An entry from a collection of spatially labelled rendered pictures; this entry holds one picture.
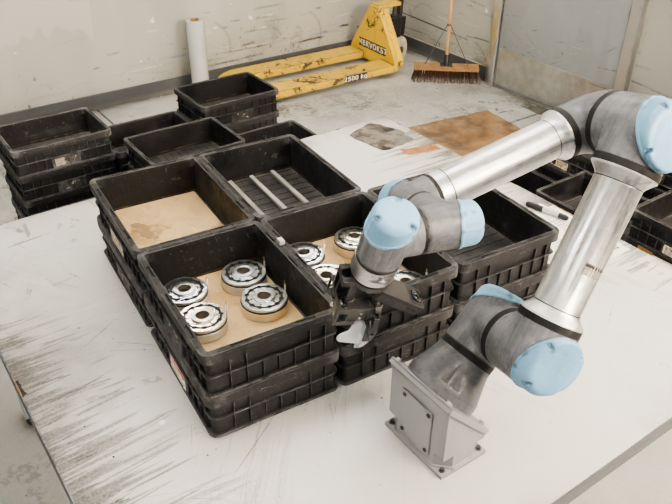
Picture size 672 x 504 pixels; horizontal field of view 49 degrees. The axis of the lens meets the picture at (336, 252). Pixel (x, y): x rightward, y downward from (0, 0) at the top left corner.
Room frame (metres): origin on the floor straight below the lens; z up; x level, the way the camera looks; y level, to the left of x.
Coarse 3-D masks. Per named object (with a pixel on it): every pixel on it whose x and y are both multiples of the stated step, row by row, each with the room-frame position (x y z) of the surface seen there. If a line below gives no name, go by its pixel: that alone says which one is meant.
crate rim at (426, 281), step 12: (360, 192) 1.63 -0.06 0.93; (312, 204) 1.57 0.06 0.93; (324, 204) 1.57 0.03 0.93; (276, 216) 1.51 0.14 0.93; (456, 264) 1.31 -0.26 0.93; (312, 276) 1.26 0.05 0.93; (432, 276) 1.27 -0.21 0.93; (444, 276) 1.28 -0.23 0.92; (456, 276) 1.30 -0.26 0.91; (324, 288) 1.22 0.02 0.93; (420, 288) 1.25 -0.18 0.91
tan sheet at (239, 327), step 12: (204, 276) 1.40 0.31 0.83; (216, 276) 1.40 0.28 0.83; (216, 288) 1.35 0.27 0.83; (216, 300) 1.31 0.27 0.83; (228, 300) 1.31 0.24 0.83; (288, 300) 1.31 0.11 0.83; (228, 312) 1.26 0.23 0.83; (240, 312) 1.26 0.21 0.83; (288, 312) 1.27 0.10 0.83; (228, 324) 1.22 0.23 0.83; (240, 324) 1.22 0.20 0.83; (252, 324) 1.22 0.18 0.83; (264, 324) 1.22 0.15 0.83; (276, 324) 1.22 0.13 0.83; (228, 336) 1.18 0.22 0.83; (240, 336) 1.18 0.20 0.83; (204, 348) 1.14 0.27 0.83; (216, 348) 1.14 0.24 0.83
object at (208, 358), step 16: (240, 224) 1.47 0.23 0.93; (256, 224) 1.47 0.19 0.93; (192, 240) 1.40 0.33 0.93; (272, 240) 1.40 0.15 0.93; (144, 256) 1.34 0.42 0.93; (288, 256) 1.34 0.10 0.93; (144, 272) 1.29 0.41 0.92; (304, 272) 1.28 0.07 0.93; (160, 288) 1.21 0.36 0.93; (320, 288) 1.22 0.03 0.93; (176, 320) 1.12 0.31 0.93; (304, 320) 1.11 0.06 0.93; (320, 320) 1.13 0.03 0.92; (336, 320) 1.14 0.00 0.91; (256, 336) 1.06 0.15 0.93; (272, 336) 1.07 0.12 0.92; (288, 336) 1.09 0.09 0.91; (208, 352) 1.02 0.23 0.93; (224, 352) 1.02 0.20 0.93; (240, 352) 1.04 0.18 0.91
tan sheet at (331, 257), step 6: (318, 240) 1.56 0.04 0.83; (324, 240) 1.56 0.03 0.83; (330, 240) 1.56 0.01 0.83; (330, 246) 1.53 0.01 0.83; (330, 252) 1.51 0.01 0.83; (330, 258) 1.48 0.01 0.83; (336, 258) 1.48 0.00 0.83; (342, 258) 1.48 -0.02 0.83; (348, 258) 1.48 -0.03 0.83; (336, 264) 1.45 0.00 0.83
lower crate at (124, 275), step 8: (104, 232) 1.61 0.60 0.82; (104, 240) 1.66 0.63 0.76; (112, 248) 1.55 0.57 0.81; (112, 256) 1.62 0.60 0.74; (112, 264) 1.61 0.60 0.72; (120, 264) 1.55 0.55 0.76; (120, 272) 1.54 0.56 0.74; (128, 272) 1.43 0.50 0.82; (120, 280) 1.54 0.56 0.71; (128, 280) 1.47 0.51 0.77; (128, 288) 1.49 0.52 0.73; (136, 288) 1.38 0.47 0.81; (136, 296) 1.44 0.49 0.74; (136, 304) 1.44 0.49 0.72; (144, 304) 1.38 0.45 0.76; (144, 312) 1.38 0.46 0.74; (144, 320) 1.37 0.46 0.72
